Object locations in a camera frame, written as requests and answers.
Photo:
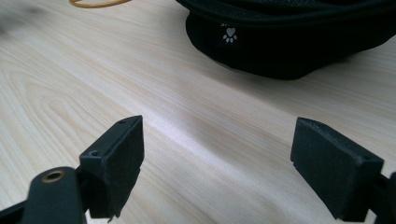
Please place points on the yellow rubber band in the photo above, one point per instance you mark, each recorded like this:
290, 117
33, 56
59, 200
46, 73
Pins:
93, 3

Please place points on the black fabric bag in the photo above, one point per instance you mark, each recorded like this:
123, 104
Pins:
289, 37

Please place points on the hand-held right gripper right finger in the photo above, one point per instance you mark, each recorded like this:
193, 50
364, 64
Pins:
330, 174

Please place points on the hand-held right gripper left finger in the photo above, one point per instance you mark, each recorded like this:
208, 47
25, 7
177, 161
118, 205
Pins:
115, 174

